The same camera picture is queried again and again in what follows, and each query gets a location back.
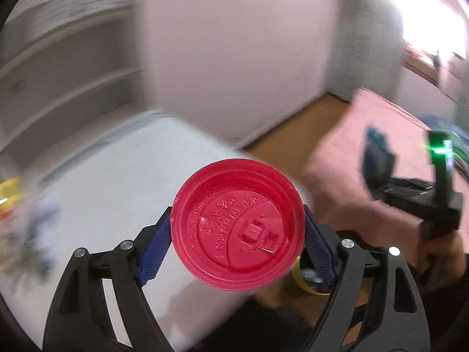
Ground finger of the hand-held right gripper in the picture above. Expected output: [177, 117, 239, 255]
[360, 125, 397, 202]

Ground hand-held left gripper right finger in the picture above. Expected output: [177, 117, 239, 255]
[298, 203, 431, 352]

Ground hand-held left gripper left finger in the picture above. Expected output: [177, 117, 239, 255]
[44, 205, 174, 352]

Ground black bin with gold rim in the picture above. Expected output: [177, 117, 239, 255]
[291, 257, 332, 296]

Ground red plastic cup lid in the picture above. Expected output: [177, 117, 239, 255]
[171, 158, 306, 291]

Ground person's right hand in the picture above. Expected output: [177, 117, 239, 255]
[417, 227, 469, 291]

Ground pink bed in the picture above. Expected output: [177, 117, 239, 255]
[303, 88, 469, 266]

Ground pile of folded clothes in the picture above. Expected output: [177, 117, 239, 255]
[419, 113, 469, 145]

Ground person's dark trousers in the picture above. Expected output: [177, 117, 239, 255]
[227, 292, 317, 352]

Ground grey-green curtain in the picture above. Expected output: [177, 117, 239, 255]
[328, 0, 405, 101]

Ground bright window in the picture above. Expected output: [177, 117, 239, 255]
[402, 0, 467, 61]

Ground white shelf unit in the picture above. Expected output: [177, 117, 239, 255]
[0, 5, 147, 151]

